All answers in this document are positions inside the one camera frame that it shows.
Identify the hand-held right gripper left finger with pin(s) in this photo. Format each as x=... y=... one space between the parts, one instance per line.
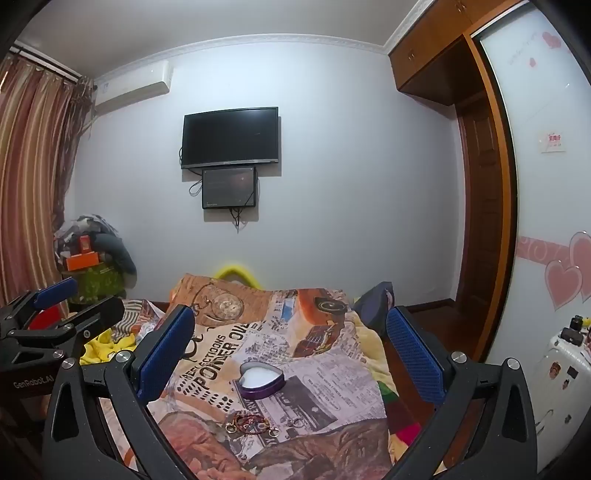
x=166 y=350

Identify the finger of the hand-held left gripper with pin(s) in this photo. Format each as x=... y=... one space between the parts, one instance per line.
x=57 y=293
x=99 y=314

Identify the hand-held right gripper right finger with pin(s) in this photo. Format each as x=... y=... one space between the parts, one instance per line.
x=413 y=355

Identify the purple heart-shaped box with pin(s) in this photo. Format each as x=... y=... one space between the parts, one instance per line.
x=258 y=376

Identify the silver earrings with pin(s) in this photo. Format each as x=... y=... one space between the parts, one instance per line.
x=295 y=422

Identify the red box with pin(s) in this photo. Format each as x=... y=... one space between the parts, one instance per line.
x=41 y=321

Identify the green patterned bag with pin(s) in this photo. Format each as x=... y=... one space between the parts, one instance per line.
x=99 y=281

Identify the yellow cloth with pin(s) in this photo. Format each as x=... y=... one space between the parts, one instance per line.
x=108 y=346

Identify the striped grey cloth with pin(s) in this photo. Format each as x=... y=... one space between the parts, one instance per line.
x=138 y=318

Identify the orange box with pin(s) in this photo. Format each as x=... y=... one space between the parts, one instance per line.
x=83 y=261

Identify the colourful bed sheet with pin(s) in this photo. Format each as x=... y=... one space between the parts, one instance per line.
x=401 y=415

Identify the dark blue bag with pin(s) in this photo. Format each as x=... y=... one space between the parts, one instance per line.
x=371 y=304

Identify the pile of grey clothes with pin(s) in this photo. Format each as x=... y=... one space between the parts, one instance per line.
x=113 y=244

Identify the yellow cushion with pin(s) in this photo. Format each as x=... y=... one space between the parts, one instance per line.
x=235 y=272

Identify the printed blanket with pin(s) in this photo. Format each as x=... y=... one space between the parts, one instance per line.
x=300 y=332

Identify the striped brown curtain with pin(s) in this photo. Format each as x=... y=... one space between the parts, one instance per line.
x=32 y=161

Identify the white suitcase with stickers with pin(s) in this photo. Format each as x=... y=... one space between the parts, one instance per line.
x=554 y=406

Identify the small black device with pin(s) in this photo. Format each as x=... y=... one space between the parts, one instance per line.
x=572 y=332

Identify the brown wooden door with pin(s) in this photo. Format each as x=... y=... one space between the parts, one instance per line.
x=480 y=198

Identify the white wardrobe door with hearts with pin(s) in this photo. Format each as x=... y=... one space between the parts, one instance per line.
x=545 y=184

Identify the white air conditioner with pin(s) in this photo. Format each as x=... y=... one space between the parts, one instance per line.
x=131 y=87

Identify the wooden overhead cabinet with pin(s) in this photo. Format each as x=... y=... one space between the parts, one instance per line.
x=429 y=41

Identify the small black wall monitor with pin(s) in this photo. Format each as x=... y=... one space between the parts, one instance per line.
x=228 y=187

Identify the black wall television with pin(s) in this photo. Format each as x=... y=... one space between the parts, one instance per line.
x=231 y=136

